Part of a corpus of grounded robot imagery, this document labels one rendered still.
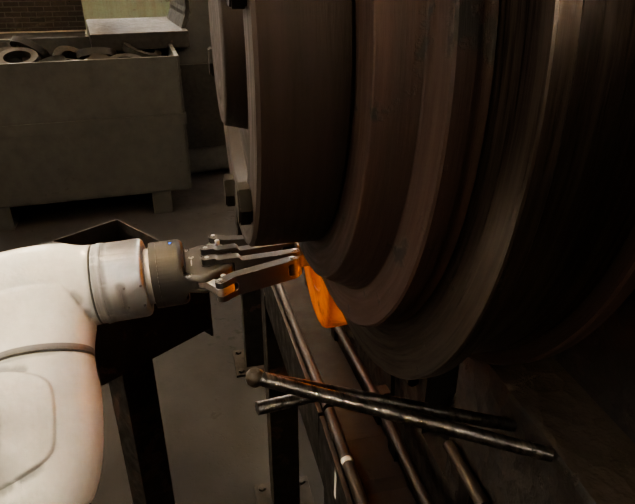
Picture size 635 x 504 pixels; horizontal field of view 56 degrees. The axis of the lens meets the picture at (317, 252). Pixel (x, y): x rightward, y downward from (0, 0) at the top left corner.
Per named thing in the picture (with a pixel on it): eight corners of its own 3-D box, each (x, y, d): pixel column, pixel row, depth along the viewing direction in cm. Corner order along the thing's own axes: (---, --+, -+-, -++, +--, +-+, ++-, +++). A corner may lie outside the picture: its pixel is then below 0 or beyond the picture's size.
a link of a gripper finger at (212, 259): (200, 254, 67) (201, 260, 66) (298, 241, 69) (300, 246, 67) (205, 284, 69) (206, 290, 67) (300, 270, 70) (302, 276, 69)
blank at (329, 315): (340, 330, 78) (315, 334, 77) (318, 217, 81) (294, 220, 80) (367, 314, 63) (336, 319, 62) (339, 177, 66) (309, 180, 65)
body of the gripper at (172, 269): (157, 286, 72) (232, 274, 74) (156, 323, 65) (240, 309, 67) (146, 230, 69) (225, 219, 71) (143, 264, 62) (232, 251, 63)
